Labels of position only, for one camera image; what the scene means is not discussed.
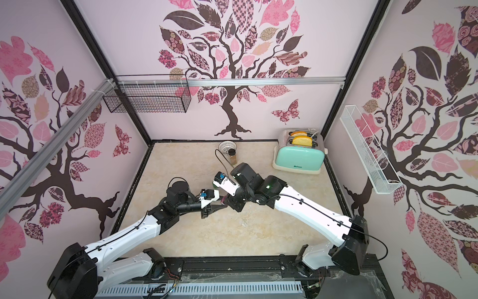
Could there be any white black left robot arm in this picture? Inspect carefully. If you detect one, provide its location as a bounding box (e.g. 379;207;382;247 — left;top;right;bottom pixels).
47;181;220;299

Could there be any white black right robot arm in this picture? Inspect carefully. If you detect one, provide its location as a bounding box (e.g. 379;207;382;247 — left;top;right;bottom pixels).
214;174;370;275

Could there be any brown spice jar black lid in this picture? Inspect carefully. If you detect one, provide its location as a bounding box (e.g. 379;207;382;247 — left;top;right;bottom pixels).
228;148;238;166

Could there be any mint green Belinee toaster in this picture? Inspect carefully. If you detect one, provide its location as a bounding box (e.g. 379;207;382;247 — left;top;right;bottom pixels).
272;129;327;175

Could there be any yellow toast slice front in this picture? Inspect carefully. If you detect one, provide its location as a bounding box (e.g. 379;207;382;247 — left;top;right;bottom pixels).
292;136;313;147

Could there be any orange toast slice back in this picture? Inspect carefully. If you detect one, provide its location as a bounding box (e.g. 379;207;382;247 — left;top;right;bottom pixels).
290;131;308;137

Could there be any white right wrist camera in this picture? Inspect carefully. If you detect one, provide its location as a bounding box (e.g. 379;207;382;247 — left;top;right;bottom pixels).
213;171;243;196

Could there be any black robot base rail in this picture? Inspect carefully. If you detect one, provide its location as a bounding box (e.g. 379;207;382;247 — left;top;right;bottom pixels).
164;253;382;285

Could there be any white slotted cable duct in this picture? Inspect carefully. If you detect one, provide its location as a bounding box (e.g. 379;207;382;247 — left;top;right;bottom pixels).
96;281;304;299

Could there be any black wire wall basket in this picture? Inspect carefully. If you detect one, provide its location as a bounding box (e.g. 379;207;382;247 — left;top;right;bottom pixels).
103;75;192;113

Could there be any white wire wall shelf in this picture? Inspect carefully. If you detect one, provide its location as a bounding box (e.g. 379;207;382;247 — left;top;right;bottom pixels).
340;105;403;194

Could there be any aluminium rail back wall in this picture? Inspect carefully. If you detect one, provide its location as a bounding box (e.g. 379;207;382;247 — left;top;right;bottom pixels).
118;77;346;87

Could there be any aluminium rail wall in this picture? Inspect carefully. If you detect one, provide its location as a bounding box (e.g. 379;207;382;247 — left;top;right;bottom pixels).
118;77;346;87
1;78;113;218

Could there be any aluminium rail left wall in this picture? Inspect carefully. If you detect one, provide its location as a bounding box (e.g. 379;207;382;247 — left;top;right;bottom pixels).
1;78;113;218

